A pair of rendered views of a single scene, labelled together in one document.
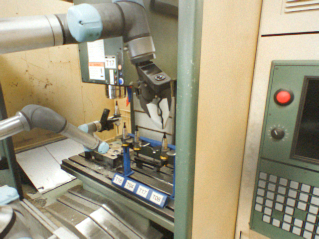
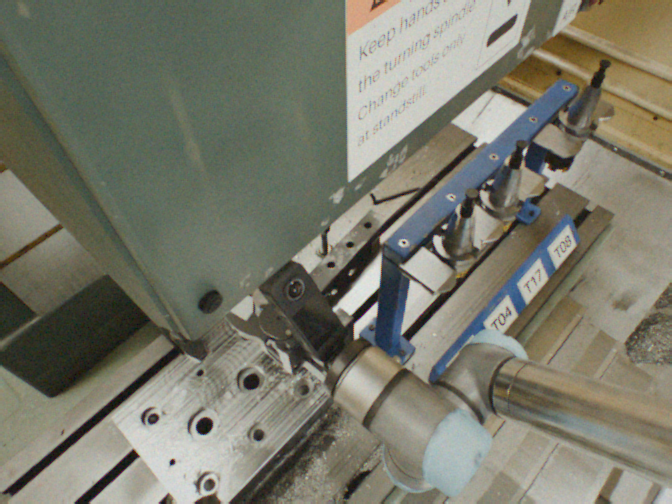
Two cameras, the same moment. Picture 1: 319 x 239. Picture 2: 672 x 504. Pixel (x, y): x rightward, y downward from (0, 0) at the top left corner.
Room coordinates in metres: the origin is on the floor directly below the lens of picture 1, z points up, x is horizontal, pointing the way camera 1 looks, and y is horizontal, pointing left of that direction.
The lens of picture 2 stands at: (1.47, 0.65, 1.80)
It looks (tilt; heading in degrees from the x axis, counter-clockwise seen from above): 56 degrees down; 278
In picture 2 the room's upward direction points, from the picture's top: 3 degrees counter-clockwise
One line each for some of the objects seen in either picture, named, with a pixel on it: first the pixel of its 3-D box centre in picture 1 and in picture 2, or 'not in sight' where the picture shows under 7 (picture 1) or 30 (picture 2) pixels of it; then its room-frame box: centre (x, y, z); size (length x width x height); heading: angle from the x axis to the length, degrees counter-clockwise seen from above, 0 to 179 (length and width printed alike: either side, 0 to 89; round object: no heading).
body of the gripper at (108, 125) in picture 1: (104, 124); (311, 340); (1.53, 0.42, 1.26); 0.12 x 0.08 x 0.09; 145
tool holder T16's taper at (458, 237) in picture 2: (124, 132); (461, 226); (1.36, 0.24, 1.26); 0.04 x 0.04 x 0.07
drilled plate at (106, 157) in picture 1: (112, 152); (230, 405); (1.69, 0.41, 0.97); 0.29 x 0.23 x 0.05; 53
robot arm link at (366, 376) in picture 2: (96, 126); (369, 380); (1.47, 0.46, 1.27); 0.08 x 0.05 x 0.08; 55
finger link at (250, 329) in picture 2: not in sight; (255, 317); (1.60, 0.41, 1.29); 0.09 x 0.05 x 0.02; 159
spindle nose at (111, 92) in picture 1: (115, 89); not in sight; (1.64, 0.34, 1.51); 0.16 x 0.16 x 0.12
